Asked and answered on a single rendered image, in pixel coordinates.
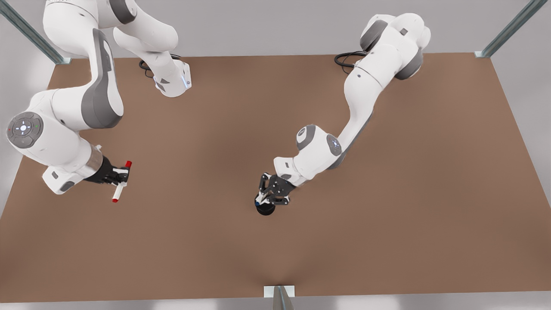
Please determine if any red and white marker pen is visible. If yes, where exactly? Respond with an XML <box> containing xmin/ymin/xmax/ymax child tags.
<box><xmin>112</xmin><ymin>161</ymin><xmax>133</xmax><ymax>203</ymax></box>

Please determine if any black pen with blue tip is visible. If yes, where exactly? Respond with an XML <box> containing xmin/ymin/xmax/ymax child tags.
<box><xmin>255</xmin><ymin>199</ymin><xmax>276</xmax><ymax>216</ymax></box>

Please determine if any silver frame post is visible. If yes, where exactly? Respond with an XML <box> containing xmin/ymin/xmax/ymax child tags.
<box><xmin>263</xmin><ymin>285</ymin><xmax>296</xmax><ymax>310</ymax></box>
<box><xmin>474</xmin><ymin>0</ymin><xmax>548</xmax><ymax>59</ymax></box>
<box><xmin>0</xmin><ymin>0</ymin><xmax>72</xmax><ymax>65</ymax></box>

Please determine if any black cable loop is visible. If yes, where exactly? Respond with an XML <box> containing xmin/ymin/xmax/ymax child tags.
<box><xmin>334</xmin><ymin>50</ymin><xmax>369</xmax><ymax>75</ymax></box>
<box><xmin>139</xmin><ymin>54</ymin><xmax>182</xmax><ymax>79</ymax></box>

